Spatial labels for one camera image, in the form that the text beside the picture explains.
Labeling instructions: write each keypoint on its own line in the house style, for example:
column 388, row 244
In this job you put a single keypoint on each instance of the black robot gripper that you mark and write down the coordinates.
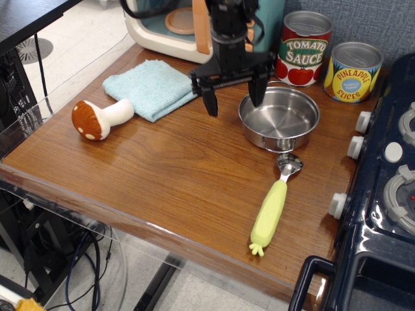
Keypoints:
column 231, row 64

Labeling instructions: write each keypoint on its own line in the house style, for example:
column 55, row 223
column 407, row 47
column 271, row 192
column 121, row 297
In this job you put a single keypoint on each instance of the stainless steel pot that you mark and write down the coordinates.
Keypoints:
column 283, row 121

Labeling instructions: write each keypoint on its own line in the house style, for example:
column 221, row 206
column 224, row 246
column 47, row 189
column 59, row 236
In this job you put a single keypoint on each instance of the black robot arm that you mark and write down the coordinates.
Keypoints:
column 221, row 32

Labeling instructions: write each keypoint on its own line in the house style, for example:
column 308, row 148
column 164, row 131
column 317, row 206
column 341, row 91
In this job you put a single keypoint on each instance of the plush brown mushroom toy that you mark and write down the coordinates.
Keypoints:
column 94, row 123

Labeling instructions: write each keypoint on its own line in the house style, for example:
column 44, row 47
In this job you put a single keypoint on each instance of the light blue folded cloth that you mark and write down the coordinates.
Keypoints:
column 154, row 88

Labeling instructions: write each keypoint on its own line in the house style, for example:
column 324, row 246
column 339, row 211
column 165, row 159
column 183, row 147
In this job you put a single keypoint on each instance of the toy microwave teal and cream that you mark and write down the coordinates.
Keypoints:
column 183, row 29

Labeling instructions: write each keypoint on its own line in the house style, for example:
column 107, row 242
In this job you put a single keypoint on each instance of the tomato sauce can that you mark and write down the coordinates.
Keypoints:
column 304, row 41

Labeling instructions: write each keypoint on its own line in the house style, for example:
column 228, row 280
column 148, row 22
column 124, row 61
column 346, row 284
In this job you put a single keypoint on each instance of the pineapple slices can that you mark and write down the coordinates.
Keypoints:
column 352, row 71

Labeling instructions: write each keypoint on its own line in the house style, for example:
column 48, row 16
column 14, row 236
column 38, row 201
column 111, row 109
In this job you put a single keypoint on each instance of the clear acrylic table guard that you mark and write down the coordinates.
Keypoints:
column 189, row 183

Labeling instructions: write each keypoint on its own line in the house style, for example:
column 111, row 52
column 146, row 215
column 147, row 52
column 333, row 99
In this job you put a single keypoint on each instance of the dark blue toy stove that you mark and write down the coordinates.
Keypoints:
column 373, row 268

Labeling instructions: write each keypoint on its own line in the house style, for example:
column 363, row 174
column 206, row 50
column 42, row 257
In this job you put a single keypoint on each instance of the spoon with yellow-green handle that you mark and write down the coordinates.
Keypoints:
column 272, row 206

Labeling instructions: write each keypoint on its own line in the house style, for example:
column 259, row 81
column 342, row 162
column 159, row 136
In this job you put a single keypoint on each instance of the black metal frame stand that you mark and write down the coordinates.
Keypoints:
column 47, row 246

